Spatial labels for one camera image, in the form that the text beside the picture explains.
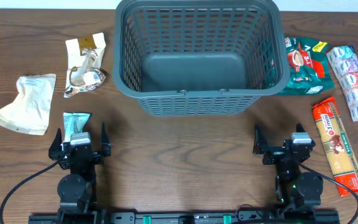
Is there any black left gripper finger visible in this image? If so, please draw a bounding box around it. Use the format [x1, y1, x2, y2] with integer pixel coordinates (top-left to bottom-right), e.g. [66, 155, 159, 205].
[48, 128, 63, 161]
[101, 123, 111, 157]

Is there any green instant coffee bag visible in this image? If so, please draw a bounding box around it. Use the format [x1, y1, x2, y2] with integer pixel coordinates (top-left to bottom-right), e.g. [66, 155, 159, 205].
[278, 37, 334, 95]

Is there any orange spaghetti packet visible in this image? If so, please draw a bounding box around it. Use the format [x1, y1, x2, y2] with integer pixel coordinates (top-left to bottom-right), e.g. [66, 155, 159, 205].
[312, 96, 358, 196]

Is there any tissue pocket pack bundle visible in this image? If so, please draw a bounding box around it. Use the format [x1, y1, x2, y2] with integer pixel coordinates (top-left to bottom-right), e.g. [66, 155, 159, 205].
[327, 45, 358, 122]

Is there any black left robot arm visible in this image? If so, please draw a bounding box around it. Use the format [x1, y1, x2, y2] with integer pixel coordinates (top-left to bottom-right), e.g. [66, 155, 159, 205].
[48, 125, 111, 224]

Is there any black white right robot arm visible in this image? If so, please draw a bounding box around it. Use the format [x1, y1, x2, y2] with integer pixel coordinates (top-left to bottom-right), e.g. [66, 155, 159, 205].
[253, 123, 323, 220]

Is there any small teal sachet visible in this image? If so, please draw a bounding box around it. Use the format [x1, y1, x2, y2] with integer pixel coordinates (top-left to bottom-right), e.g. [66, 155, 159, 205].
[63, 112, 91, 142]

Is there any plain beige paper pouch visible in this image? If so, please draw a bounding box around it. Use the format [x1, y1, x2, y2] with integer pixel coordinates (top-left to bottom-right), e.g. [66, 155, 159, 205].
[0, 73, 56, 136]

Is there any beige brown foil pouch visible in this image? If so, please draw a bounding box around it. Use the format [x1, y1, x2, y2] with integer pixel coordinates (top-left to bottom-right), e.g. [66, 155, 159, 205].
[64, 32, 106, 98]

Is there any dark grey plastic basket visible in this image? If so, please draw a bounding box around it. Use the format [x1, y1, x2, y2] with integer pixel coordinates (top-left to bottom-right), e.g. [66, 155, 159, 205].
[112, 0, 290, 116]

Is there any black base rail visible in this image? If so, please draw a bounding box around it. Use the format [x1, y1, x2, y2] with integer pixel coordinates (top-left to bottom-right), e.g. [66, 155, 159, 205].
[28, 210, 340, 224]

